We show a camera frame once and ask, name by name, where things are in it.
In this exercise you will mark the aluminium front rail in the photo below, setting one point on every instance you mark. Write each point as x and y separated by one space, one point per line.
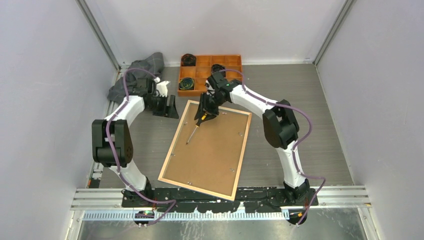
101 204

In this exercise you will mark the aluminium rail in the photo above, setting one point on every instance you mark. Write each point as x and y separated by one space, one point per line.
101 153
101 204

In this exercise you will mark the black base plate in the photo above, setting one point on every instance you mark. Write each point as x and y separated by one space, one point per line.
253 199

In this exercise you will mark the grey checked cloth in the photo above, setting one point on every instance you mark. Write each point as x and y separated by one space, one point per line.
150 67

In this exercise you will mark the orange compartment tray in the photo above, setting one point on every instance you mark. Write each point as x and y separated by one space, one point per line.
202 70

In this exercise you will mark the black yellow screwdriver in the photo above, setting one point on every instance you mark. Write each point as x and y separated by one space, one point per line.
195 129

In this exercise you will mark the black tape roll centre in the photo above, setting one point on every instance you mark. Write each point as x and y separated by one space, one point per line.
216 68

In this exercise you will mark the blue picture frame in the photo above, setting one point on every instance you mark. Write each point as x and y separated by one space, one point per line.
211 163

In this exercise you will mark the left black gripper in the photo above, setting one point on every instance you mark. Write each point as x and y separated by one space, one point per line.
171 111

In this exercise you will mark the black tape roll top left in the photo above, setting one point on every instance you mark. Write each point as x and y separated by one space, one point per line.
188 60

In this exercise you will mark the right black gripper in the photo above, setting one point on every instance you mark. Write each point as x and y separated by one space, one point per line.
203 106

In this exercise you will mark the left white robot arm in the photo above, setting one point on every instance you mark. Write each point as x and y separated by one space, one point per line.
112 144

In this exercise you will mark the green black tape roll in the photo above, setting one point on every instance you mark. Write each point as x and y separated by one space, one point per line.
186 84

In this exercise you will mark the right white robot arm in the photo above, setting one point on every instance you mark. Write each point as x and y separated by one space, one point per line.
280 125

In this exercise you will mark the aluminium left rail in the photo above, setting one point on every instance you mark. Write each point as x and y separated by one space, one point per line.
101 153

